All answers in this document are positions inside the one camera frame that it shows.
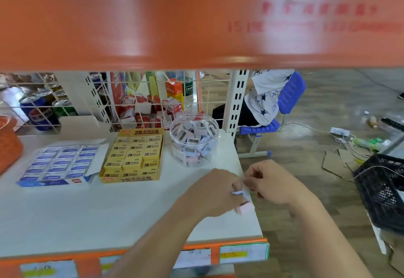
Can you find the person's right hand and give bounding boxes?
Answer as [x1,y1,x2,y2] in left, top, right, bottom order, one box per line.
[243,159,306,209]

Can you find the person's left hand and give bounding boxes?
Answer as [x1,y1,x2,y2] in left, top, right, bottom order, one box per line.
[177,168,250,221]

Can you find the white paper eraser sleeve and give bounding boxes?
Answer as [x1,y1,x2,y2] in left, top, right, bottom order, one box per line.
[231,178,253,202]

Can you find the pink eraser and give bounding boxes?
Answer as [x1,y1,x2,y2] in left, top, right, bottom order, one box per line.
[236,201,255,216]

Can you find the person's right forearm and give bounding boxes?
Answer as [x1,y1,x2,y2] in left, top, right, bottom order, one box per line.
[289,188,384,278]

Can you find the person's left forearm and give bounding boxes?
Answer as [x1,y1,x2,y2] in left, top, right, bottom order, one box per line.
[102,197,193,278]

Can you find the clear plastic jar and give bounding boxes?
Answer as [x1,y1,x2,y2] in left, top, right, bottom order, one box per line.
[170,112,220,168]

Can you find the flat cardboard pieces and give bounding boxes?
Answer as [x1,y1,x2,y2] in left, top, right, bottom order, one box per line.
[322,148,361,181]

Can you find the white perforated shelf upright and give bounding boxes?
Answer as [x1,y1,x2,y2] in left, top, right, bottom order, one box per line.
[222,70,250,137]
[85,73,115,132]

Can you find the blue plastic chair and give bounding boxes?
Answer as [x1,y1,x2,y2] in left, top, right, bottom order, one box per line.
[237,72,306,158]

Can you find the white power strip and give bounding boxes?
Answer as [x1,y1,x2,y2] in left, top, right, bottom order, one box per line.
[330,127,351,138]

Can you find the green label plastic bottle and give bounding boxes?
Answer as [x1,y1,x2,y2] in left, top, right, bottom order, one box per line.
[183,73,194,108]

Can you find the group of yellow erasers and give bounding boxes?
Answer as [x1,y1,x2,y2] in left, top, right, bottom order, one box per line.
[102,136,163,177]

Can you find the yellow eraser display box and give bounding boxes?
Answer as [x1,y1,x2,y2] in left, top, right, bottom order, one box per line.
[99,128,165,183]

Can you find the orange drink carton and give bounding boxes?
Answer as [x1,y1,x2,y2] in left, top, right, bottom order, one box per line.
[165,78,184,111]

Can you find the pile of red-white small boxes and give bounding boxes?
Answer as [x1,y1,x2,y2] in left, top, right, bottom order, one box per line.
[118,94,184,129]

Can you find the black plastic crate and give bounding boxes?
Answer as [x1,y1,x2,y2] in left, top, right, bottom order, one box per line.
[353,153,404,233]

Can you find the blue eraser display box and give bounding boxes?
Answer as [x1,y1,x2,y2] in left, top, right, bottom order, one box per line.
[16,139,109,188]

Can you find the black keyboard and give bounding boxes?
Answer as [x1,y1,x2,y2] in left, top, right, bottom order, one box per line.
[380,117,404,133]

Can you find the brown cardboard box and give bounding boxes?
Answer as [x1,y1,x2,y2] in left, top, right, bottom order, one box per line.
[379,228,404,275]

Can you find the group of blue-white erasers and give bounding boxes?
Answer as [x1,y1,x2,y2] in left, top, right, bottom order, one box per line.
[21,145,98,182]

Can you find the orange shelf board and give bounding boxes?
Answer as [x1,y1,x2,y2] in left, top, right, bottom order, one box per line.
[0,0,404,70]

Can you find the green soda can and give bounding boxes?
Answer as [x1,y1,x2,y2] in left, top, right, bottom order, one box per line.
[52,99,78,117]

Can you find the blue soda can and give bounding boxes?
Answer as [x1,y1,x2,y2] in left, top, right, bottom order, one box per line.
[20,96,59,131]

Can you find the orange woven basket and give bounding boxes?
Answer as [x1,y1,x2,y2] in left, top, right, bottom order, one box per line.
[0,115,24,176]

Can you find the white power cable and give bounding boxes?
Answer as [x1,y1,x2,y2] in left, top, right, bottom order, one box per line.
[284,122,332,135]

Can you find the orange shelf price rail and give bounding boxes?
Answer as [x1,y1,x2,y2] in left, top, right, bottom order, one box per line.
[0,238,270,278]

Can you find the white wire mesh panel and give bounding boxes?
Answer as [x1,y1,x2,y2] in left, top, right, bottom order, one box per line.
[0,71,232,134]

